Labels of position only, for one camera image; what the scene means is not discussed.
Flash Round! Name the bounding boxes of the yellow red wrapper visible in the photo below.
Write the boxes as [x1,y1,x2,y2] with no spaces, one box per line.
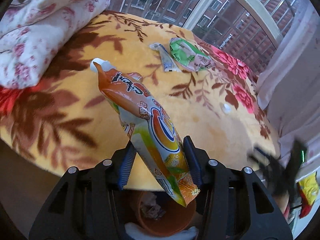
[298,172,319,218]

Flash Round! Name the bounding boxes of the orange drink pouch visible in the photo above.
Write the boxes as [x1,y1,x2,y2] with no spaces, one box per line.
[90,58,200,207]

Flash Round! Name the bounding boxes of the clear blue sachet wrapper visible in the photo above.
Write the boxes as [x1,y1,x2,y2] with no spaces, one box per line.
[149,43,181,72]

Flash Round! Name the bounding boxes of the green white plastic wrapper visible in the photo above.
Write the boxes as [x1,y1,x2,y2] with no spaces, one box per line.
[169,37,215,72]

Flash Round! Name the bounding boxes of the orange plastic trash bin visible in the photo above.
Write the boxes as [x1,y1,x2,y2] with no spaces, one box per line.
[129,191,196,237]

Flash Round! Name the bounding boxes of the yellow floral bed blanket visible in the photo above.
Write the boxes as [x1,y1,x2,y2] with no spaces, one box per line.
[1,11,280,176]

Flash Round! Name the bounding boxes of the white bottle cap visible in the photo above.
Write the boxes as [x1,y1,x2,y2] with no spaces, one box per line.
[221,103,232,114]

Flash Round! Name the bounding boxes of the pink sheer right curtain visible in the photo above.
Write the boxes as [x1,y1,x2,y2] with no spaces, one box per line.
[257,0,319,180]

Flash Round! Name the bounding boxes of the folded floral white quilt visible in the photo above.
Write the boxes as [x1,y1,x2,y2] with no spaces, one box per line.
[1,0,111,89]

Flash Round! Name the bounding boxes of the white window frame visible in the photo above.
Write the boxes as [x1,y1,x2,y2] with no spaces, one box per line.
[120,0,301,48]

